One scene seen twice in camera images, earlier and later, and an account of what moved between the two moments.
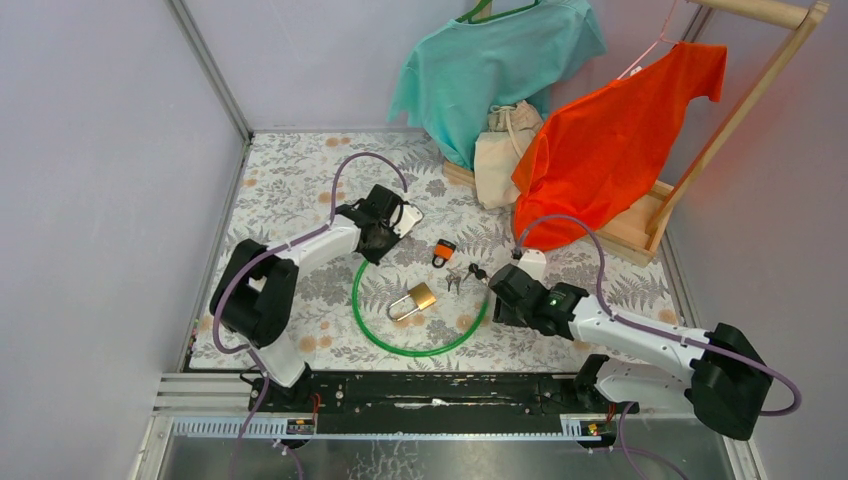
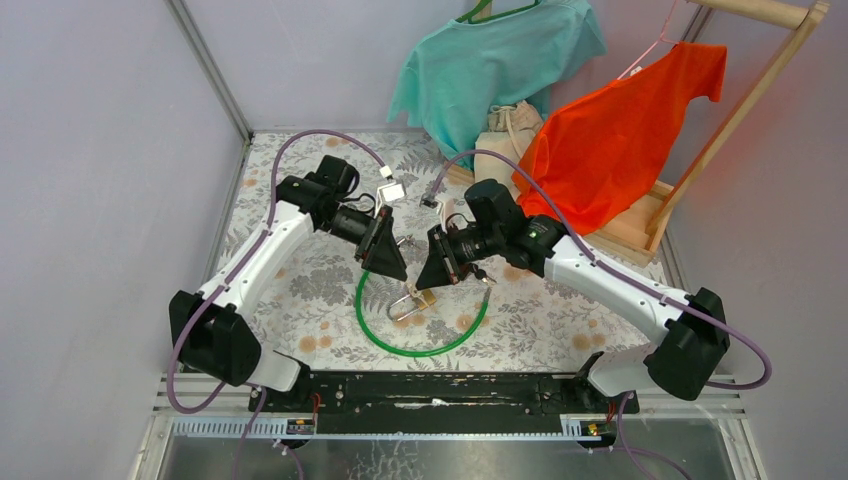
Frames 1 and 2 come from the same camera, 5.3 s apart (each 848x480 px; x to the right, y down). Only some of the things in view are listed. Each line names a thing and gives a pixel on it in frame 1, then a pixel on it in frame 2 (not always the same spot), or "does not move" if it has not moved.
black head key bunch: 479,273 does not move
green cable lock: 361,325 does not move
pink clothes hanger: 650,46 does not move
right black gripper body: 510,315 → 452,245
